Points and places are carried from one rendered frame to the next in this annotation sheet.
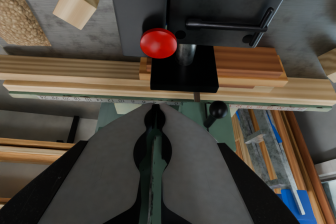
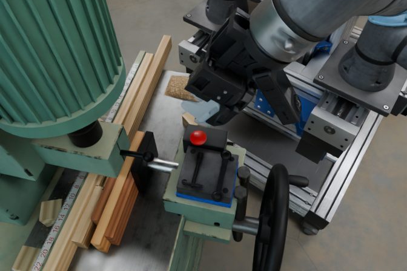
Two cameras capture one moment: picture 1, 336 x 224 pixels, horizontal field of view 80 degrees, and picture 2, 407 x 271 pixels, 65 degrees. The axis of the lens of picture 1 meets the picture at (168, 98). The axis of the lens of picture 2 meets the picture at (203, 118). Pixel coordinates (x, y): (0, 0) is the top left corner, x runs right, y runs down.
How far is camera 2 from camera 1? 0.47 m
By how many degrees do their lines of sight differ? 60
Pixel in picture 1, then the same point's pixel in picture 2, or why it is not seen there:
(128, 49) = (192, 126)
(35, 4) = not seen: hidden behind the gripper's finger
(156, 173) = not seen: hidden behind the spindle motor
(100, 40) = (160, 122)
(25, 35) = (178, 87)
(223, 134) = (114, 158)
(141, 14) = (210, 137)
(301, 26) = (138, 260)
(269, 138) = not seen: outside the picture
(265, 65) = (119, 225)
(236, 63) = (128, 201)
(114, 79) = (135, 116)
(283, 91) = (63, 257)
